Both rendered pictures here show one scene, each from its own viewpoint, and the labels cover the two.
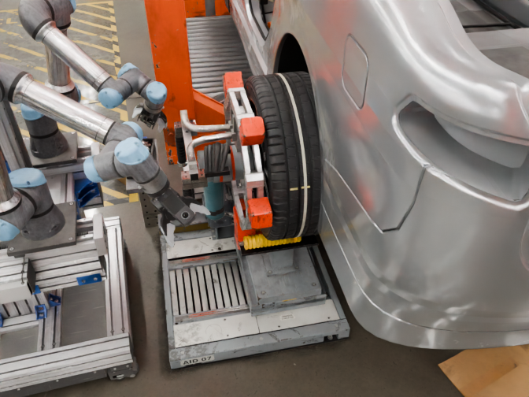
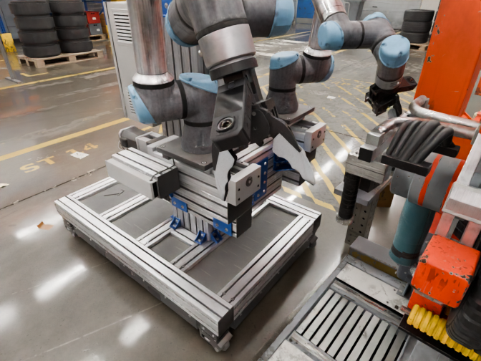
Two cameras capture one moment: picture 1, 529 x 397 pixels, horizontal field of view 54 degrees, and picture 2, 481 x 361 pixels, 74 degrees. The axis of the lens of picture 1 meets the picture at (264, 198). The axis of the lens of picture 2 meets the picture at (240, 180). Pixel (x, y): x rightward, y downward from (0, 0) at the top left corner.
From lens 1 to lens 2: 1.16 m
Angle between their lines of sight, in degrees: 44
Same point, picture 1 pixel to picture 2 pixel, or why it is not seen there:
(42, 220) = (193, 132)
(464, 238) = not seen: outside the picture
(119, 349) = (212, 313)
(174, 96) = (433, 105)
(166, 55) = (447, 46)
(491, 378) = not seen: outside the picture
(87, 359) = (185, 299)
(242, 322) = not seen: outside the picture
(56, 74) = (314, 34)
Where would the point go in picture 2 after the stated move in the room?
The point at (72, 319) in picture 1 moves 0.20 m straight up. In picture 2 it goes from (213, 260) to (212, 225)
